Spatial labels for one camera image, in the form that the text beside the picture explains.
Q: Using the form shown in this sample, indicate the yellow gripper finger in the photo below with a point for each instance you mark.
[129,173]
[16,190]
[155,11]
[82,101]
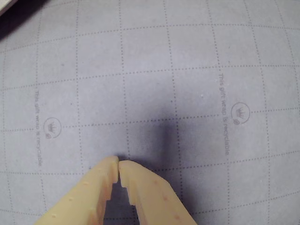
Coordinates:
[154,199]
[79,197]

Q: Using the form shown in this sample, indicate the grid-printed gift wrap paper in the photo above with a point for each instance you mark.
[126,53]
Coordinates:
[164,58]

